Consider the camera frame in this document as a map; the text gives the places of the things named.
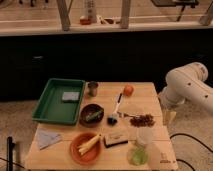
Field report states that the wooden block eraser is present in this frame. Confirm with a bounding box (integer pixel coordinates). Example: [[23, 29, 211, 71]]
[[104, 131, 128, 148]]

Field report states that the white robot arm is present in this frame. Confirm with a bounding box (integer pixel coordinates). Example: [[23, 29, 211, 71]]
[[159, 62, 213, 115]]

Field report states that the small metal cup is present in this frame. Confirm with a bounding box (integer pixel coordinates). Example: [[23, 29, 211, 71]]
[[88, 81, 98, 97]]

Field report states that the dark brown bowl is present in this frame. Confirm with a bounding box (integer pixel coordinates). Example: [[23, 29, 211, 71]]
[[79, 104, 104, 128]]

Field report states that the green vegetable piece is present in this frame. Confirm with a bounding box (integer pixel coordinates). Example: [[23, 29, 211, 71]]
[[85, 111, 102, 121]]

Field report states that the grey sponge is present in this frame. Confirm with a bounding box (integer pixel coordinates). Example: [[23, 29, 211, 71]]
[[62, 92, 80, 102]]

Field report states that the green plastic tray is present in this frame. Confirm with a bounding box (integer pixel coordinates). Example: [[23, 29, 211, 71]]
[[32, 78, 85, 125]]

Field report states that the red object on shelf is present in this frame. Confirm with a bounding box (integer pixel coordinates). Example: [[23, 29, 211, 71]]
[[80, 16, 92, 25]]

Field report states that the orange plate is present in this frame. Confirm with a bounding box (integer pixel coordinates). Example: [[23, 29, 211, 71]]
[[70, 132, 101, 165]]

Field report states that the clear bowl with green food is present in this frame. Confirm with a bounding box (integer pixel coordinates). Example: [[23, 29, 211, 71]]
[[127, 146, 148, 166]]

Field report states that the grey folded cloth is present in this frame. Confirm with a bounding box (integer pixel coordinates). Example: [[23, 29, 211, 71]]
[[36, 129, 62, 150]]

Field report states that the white bottle on shelf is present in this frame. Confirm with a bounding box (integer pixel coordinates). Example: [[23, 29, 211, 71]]
[[85, 0, 97, 23]]

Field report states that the black stand on floor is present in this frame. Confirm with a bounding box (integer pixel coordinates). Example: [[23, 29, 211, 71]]
[[6, 136, 15, 171]]

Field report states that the white handled dish brush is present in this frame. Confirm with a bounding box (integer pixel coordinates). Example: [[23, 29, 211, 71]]
[[107, 94, 122, 126]]

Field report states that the black cable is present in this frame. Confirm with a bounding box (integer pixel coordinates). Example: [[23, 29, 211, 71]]
[[169, 132, 213, 171]]

